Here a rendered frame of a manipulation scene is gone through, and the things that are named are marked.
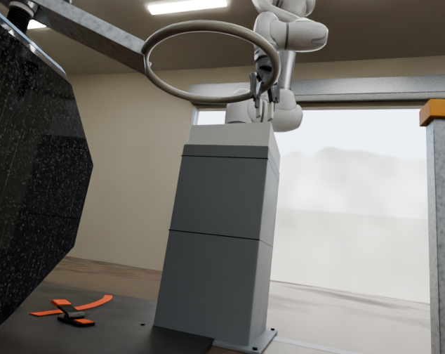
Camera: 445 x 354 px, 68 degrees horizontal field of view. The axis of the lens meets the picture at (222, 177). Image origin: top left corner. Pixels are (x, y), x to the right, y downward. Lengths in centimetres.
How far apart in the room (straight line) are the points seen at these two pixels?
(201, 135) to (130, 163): 526
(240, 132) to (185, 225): 48
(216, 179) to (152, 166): 511
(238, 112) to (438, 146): 88
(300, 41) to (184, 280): 105
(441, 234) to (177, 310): 107
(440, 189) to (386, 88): 446
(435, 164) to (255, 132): 75
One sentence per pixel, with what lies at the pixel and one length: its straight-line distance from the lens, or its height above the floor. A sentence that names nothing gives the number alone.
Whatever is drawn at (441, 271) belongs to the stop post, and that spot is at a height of 37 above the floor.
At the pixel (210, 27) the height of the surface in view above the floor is 93.
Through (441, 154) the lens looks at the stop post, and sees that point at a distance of 162.
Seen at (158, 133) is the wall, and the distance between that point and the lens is 670.
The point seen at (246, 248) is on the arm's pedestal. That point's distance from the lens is 134.
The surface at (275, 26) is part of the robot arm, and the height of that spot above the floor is 119.
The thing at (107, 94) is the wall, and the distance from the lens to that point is 783.
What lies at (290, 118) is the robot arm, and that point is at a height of 103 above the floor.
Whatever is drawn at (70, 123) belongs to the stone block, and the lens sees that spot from 114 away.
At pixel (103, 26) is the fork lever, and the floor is 98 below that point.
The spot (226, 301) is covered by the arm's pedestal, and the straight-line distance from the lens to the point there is 136.
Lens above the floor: 30
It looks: 14 degrees up
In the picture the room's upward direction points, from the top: 8 degrees clockwise
